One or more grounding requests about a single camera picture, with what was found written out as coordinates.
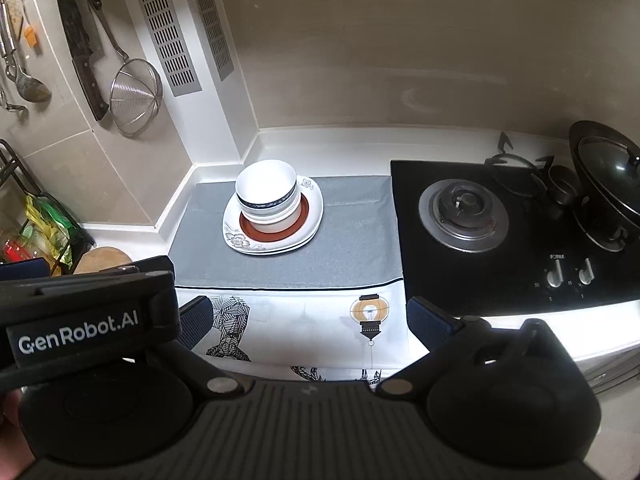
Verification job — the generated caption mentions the black gas stove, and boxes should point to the black gas stove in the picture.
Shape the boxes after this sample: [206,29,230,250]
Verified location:
[390,159,640,318]

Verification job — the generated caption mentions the green yellow packet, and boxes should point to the green yellow packet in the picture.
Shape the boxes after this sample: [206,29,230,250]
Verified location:
[20,194,85,262]

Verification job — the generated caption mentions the metal vent grille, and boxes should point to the metal vent grille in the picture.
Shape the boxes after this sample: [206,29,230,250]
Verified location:
[132,0,204,97]

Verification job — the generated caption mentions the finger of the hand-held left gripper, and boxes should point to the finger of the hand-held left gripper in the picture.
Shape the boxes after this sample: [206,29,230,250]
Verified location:
[75,255,174,277]
[0,257,50,282]

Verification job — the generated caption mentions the red round plate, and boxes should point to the red round plate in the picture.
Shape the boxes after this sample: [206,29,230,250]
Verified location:
[239,192,310,243]

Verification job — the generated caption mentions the person's left forearm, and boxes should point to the person's left forearm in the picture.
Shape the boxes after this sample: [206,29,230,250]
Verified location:
[0,396,37,463]

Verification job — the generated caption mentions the metal mesh strainer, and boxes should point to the metal mesh strainer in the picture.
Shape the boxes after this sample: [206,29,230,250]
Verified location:
[77,0,164,138]

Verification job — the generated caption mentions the grey counter mat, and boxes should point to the grey counter mat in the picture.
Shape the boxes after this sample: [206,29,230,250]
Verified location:
[167,175,404,291]

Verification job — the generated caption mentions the white floral plate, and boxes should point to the white floral plate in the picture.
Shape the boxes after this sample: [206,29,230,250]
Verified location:
[222,175,325,255]
[229,232,322,257]

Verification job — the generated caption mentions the steel stove burner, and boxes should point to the steel stove burner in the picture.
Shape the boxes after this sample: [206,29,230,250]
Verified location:
[418,178,510,254]

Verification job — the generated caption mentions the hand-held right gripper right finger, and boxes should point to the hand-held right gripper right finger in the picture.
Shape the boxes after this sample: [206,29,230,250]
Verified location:
[375,296,556,401]

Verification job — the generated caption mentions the teal glazed bowl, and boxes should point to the teal glazed bowl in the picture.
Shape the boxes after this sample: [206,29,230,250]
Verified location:
[242,200,304,235]

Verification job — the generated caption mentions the white bowl blue pattern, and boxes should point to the white bowl blue pattern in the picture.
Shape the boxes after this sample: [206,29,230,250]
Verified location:
[235,159,299,212]

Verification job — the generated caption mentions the black wok with lid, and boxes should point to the black wok with lid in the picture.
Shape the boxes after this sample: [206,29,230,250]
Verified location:
[567,120,640,254]

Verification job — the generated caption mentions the hanging metal ladle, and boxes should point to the hanging metal ladle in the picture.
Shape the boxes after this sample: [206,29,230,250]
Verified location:
[0,0,53,104]

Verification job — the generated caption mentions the white printed cloth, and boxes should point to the white printed cloth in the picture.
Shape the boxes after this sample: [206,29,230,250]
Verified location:
[175,284,437,392]

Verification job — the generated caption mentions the hanging kitchen cleaver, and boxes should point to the hanging kitchen cleaver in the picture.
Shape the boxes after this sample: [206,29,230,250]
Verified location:
[54,0,111,122]

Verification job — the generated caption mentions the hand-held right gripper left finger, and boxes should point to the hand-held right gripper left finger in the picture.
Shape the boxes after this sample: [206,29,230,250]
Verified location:
[170,296,241,402]

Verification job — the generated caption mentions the black wire rack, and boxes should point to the black wire rack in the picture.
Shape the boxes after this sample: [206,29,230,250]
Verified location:
[0,139,97,277]

